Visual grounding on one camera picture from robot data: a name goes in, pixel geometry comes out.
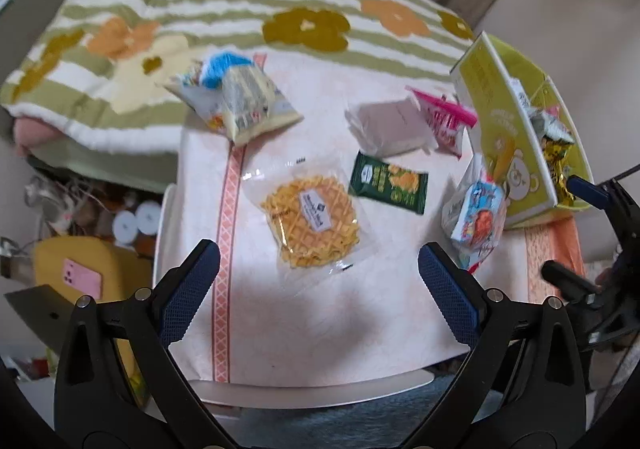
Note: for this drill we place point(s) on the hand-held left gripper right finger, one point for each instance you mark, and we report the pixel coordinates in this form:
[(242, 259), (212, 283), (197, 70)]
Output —
[(447, 294)]

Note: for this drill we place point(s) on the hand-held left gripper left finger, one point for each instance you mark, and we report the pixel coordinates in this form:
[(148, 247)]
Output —
[(190, 289)]

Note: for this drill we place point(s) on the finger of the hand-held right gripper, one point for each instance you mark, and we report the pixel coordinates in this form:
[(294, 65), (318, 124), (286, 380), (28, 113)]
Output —
[(590, 191), (565, 275)]

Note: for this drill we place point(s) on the gold and brown snack packet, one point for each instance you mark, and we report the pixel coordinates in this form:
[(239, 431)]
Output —
[(552, 154)]

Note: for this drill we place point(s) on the white and red snack packet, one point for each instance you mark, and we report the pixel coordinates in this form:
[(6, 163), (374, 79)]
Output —
[(547, 122)]

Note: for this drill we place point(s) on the yellow bear cardboard box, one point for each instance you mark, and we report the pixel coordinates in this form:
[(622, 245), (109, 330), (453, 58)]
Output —
[(500, 129)]

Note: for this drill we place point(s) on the clear waffle packet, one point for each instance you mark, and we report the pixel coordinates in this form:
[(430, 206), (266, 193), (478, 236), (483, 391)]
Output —
[(310, 219)]

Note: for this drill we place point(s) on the cartoon print snack packet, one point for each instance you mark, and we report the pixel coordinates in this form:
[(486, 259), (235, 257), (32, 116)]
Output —
[(475, 214)]

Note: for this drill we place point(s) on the pink phone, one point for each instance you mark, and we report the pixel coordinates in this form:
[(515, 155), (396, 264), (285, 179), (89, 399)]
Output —
[(82, 277)]

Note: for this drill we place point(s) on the white tablecloth with pink trim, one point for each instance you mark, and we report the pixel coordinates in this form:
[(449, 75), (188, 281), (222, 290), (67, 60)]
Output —
[(325, 319)]

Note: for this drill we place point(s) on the dark green snack packet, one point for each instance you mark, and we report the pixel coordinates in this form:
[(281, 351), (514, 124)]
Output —
[(390, 181)]

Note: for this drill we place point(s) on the silver laptop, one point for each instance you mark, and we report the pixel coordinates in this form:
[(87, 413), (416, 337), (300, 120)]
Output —
[(40, 314)]

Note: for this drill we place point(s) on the white table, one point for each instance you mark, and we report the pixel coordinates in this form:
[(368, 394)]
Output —
[(300, 396)]

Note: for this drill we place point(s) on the green bed sheet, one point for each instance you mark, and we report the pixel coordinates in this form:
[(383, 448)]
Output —
[(100, 164)]

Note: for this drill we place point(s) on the blue grey cloth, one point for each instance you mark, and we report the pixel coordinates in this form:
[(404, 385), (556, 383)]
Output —
[(340, 421)]

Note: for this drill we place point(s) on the blue and white snack packet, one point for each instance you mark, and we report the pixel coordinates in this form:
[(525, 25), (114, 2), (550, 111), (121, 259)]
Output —
[(240, 104)]

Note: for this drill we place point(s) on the pink bedding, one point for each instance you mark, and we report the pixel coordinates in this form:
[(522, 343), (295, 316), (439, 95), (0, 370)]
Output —
[(30, 136)]

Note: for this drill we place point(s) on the floral striped blanket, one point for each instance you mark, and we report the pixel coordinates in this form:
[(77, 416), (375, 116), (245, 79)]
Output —
[(150, 4)]

